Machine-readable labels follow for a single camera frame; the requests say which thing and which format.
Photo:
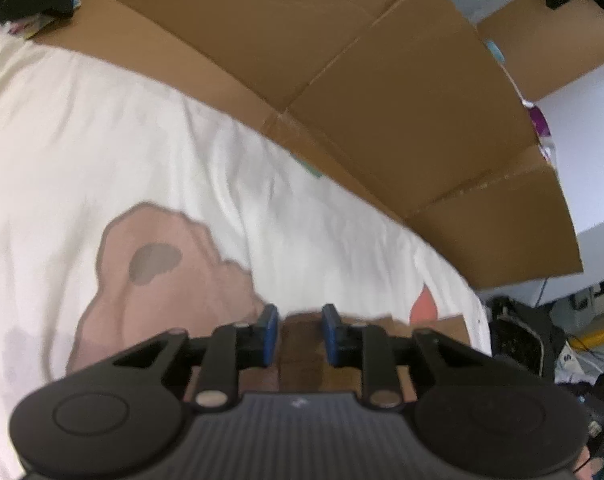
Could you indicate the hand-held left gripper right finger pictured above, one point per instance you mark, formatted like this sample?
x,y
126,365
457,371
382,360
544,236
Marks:
x,y
332,335

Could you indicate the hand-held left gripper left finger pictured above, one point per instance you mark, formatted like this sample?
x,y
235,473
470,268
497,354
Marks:
x,y
269,332

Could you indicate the brown printed t-shirt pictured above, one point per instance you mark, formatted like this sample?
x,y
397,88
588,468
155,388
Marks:
x,y
302,340

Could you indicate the black bag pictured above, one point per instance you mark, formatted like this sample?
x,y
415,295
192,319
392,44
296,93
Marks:
x,y
522,340

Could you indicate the folded cardboard sheet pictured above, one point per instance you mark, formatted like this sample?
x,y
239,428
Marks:
x,y
382,110

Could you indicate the cream bear printed blanket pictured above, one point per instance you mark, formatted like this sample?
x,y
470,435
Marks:
x,y
106,135

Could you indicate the upright cardboard panel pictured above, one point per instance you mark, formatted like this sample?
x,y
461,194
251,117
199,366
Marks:
x,y
557,50

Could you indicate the small colourful packet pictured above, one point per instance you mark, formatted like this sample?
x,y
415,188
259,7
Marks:
x,y
29,27

